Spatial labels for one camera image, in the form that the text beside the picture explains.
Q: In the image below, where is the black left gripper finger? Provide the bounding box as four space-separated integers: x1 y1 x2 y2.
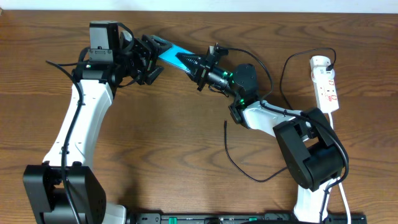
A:
144 66 164 85
151 35 172 55

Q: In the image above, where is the blue Galaxy smartphone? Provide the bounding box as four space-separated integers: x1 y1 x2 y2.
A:
159 44 193 72

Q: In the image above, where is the black USB charger cable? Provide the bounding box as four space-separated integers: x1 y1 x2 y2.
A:
223 47 337 183

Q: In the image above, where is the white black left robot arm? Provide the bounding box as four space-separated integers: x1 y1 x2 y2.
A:
23 21 170 223

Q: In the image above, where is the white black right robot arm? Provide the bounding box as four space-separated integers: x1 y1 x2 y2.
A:
176 49 349 223

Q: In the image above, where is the white USB charger adapter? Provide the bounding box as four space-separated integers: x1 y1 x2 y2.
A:
311 66 335 83

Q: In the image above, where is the white power strip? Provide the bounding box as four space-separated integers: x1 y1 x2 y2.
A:
310 55 339 113

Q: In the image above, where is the white power strip cord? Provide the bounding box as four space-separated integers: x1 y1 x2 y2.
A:
328 112 352 224

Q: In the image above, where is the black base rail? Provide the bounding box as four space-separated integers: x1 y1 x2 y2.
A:
124 212 368 224

